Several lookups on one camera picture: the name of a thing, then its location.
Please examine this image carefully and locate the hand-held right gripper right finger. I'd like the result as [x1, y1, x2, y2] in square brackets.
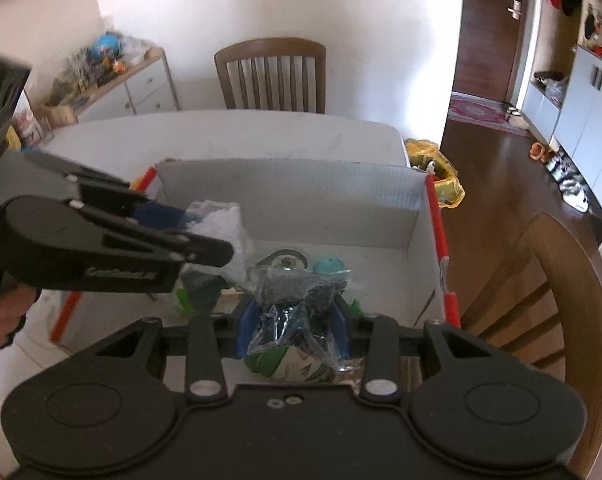
[333, 296, 489, 402]

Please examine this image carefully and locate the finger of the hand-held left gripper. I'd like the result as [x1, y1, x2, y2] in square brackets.
[73, 204, 234, 267]
[26, 152, 189, 231]

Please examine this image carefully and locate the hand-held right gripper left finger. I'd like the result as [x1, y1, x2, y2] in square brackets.
[93, 300, 256, 402]

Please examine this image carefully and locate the white fluffy plush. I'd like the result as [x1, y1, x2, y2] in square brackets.
[183, 200, 254, 283]

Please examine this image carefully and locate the clear bag with dark item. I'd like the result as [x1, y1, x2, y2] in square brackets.
[246, 265, 354, 373]

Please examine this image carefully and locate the teal ball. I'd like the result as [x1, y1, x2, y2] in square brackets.
[313, 255, 352, 278]

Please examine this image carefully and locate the red cardboard box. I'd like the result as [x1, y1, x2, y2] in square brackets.
[51, 157, 464, 361]

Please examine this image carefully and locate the person's left hand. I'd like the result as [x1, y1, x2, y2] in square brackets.
[0, 282, 42, 348]

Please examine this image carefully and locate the dark green pouch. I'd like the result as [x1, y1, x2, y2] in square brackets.
[181, 272, 228, 317]

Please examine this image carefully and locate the green printed packet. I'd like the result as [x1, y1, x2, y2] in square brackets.
[245, 345, 362, 386]

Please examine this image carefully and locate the round clear glass dish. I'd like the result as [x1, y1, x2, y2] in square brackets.
[253, 249, 309, 281]

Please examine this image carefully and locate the red printed carton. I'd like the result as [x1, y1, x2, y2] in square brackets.
[12, 110, 46, 150]

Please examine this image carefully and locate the wooden white sideboard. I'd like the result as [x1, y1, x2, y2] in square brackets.
[33, 46, 179, 131]

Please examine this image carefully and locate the clear plastic bag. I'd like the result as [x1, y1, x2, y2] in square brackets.
[123, 37, 152, 66]

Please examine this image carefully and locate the blue toy bag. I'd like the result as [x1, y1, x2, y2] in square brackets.
[88, 32, 124, 61]

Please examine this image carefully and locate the yellow plastic bag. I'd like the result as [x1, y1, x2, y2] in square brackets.
[405, 138, 466, 208]

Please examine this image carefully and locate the brown wooden chair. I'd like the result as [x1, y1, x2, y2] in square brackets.
[214, 37, 328, 114]
[461, 212, 602, 478]

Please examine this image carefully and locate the red patterned rug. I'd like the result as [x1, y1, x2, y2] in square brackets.
[448, 92, 532, 138]

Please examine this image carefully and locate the pile of shoes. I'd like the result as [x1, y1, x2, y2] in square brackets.
[546, 152, 590, 212]

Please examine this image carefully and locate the grey plastic bag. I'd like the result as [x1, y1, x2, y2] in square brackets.
[533, 71, 566, 106]

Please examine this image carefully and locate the brown wooden door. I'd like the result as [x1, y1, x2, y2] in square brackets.
[453, 0, 534, 106]

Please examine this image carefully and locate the white wall cabinet unit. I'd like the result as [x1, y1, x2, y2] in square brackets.
[523, 45, 602, 221]

